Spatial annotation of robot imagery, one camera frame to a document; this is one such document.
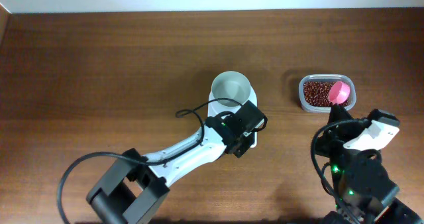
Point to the pink measuring scoop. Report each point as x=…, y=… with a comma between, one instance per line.
x=339, y=93

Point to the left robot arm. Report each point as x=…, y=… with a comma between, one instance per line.
x=135, y=186

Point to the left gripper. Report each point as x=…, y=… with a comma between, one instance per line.
x=246, y=144

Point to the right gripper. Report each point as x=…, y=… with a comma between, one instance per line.
x=340, y=124

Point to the red beans in container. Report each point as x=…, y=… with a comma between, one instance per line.
x=316, y=93

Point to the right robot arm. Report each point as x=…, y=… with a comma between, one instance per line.
x=361, y=187

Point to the white round bowl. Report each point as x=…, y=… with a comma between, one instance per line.
x=232, y=85

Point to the clear plastic bean container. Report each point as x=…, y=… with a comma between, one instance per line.
x=326, y=78

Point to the white digital kitchen scale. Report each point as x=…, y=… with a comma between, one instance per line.
x=253, y=101

